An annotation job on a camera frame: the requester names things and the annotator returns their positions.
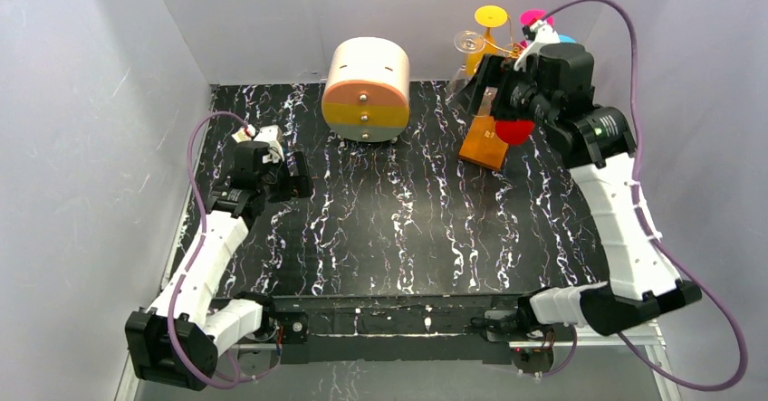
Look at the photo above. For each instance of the clear wine glass rear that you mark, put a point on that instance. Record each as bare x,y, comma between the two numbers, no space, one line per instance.
471,45

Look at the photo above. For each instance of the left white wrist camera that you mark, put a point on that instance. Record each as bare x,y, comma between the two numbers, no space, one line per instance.
271,135

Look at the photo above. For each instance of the magenta wine glass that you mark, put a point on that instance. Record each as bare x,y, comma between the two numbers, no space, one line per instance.
528,17

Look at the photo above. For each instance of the red wine glass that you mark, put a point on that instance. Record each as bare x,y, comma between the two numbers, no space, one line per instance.
514,132

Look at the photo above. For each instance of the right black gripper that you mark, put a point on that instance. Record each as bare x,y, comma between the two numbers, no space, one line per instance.
501,86

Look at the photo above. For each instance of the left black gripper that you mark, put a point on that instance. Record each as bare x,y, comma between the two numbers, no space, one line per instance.
288,178

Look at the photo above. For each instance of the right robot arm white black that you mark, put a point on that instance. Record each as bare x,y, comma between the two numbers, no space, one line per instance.
599,151

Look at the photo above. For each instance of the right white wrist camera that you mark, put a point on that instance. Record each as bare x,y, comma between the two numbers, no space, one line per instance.
537,35

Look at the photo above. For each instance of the gold wire glass rack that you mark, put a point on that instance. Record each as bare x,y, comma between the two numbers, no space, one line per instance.
509,46

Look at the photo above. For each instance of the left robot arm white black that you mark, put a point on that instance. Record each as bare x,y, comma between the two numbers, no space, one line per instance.
177,341

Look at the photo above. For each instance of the yellow wine glass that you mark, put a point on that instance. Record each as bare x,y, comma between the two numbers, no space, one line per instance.
487,10

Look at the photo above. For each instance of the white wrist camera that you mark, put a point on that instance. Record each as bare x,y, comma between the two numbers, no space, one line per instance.
537,35
271,135

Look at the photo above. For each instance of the round pastel drawer cabinet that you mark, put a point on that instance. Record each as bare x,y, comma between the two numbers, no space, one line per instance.
366,94

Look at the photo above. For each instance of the wooden rack base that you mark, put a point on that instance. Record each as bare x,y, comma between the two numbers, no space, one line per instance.
482,146

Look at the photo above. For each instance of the black front mounting rail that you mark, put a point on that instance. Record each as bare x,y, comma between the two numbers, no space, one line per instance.
379,328

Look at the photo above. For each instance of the blue wine glass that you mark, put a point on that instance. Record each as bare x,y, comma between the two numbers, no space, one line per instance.
566,39

